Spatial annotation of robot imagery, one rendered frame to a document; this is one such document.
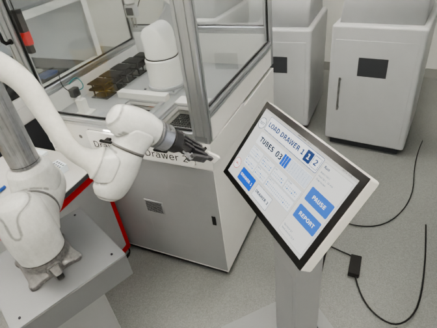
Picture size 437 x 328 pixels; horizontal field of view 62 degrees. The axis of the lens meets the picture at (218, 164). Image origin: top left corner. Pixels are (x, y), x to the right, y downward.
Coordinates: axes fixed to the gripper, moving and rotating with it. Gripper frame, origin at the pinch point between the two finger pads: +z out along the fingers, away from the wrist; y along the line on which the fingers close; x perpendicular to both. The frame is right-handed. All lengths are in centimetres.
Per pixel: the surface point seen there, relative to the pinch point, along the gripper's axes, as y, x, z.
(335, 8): 239, -96, 227
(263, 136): -5.3, -18.8, 6.2
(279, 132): -9.4, -24.5, 5.0
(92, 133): 62, 51, -8
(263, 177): -18.3, -11.5, 5.5
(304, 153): -23.4, -27.5, 3.1
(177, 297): -2, 93, 60
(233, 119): 40, -1, 35
